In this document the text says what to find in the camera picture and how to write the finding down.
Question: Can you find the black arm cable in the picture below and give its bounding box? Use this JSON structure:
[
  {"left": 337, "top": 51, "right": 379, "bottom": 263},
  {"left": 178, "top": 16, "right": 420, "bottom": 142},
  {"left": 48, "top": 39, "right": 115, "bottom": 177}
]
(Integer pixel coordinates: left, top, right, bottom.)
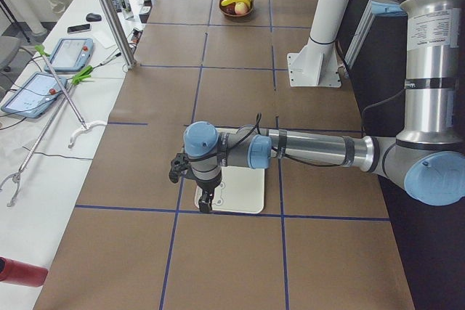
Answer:
[{"left": 221, "top": 86, "right": 408, "bottom": 169}]

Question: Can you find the teach pendant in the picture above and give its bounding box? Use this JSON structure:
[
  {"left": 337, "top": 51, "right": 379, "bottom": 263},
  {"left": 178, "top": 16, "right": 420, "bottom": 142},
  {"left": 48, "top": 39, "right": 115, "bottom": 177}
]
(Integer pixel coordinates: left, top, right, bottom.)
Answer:
[
  {"left": 1, "top": 72, "right": 62, "bottom": 119},
  {"left": 49, "top": 38, "right": 94, "bottom": 73}
]

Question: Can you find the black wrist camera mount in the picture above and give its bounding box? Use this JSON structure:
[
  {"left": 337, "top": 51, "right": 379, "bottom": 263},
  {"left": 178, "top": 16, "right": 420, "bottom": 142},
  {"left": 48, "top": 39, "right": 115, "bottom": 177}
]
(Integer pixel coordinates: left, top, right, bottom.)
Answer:
[{"left": 169, "top": 152, "right": 191, "bottom": 184}]

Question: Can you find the red fire extinguisher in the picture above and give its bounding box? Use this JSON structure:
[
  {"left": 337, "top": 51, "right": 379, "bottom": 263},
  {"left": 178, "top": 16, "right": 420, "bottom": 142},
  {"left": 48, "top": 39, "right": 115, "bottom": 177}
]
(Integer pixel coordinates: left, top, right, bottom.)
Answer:
[{"left": 1, "top": 257, "right": 48, "bottom": 287}]

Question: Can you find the aluminium frame post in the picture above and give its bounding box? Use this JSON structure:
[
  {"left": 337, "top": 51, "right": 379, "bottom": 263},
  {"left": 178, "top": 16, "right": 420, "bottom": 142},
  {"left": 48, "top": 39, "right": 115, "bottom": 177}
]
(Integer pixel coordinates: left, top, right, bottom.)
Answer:
[{"left": 99, "top": 0, "right": 136, "bottom": 70}]

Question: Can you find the green-handled reacher grabber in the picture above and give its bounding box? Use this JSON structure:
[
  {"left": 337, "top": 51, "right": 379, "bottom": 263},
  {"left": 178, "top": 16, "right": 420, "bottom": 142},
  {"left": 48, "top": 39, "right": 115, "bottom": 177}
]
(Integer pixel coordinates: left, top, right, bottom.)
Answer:
[{"left": 0, "top": 65, "right": 94, "bottom": 208}]

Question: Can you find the far teach pendant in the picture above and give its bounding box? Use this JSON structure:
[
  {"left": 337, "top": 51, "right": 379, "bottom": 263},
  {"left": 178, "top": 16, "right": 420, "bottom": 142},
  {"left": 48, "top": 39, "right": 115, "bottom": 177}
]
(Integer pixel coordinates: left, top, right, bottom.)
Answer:
[{"left": 49, "top": 38, "right": 94, "bottom": 73}]

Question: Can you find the near teach pendant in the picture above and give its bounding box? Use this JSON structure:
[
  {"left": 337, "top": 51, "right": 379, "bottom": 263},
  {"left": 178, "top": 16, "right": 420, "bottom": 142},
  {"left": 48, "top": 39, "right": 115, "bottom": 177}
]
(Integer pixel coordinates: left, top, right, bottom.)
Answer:
[{"left": 1, "top": 72, "right": 62, "bottom": 119}]

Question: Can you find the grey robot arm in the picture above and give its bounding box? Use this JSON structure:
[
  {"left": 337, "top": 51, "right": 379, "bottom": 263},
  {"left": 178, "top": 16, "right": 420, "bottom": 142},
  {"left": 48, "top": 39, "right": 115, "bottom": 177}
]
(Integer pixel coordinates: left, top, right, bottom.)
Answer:
[{"left": 169, "top": 0, "right": 464, "bottom": 213}]

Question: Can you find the white mounting pillar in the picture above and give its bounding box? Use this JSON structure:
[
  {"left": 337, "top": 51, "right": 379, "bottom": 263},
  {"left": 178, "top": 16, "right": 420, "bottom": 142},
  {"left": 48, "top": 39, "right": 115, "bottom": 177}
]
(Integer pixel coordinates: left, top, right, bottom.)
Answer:
[{"left": 287, "top": 0, "right": 349, "bottom": 88}]

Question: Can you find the black smartphone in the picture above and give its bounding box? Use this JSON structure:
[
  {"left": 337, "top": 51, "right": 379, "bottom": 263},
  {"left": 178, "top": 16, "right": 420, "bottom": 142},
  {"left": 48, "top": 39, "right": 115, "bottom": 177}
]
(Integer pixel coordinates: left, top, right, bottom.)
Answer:
[{"left": 67, "top": 23, "right": 92, "bottom": 35}]

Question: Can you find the brown wicker basket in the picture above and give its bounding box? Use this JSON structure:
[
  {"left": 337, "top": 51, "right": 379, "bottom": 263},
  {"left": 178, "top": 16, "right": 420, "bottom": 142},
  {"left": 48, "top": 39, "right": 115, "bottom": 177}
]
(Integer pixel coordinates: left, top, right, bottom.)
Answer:
[{"left": 219, "top": 0, "right": 254, "bottom": 17}]

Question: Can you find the cream bear tray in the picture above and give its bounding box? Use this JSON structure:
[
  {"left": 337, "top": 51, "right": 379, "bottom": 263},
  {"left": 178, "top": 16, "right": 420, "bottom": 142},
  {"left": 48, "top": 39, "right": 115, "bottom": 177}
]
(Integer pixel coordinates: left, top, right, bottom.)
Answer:
[{"left": 210, "top": 132, "right": 265, "bottom": 214}]

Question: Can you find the black computer mouse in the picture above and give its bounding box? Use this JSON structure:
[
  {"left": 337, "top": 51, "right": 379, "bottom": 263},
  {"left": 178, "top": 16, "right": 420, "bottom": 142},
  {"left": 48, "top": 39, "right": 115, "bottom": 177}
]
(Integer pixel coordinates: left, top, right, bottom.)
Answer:
[{"left": 86, "top": 13, "right": 102, "bottom": 23}]

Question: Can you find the dark red apple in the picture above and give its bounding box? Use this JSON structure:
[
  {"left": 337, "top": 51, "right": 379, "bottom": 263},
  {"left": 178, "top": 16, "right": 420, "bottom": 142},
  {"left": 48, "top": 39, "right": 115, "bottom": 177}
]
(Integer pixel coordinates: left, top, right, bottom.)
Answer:
[{"left": 223, "top": 4, "right": 235, "bottom": 15}]

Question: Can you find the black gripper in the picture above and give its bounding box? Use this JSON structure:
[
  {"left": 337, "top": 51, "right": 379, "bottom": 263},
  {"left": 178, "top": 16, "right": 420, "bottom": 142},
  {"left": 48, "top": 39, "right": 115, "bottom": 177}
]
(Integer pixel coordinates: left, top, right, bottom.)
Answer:
[{"left": 198, "top": 179, "right": 220, "bottom": 213}]

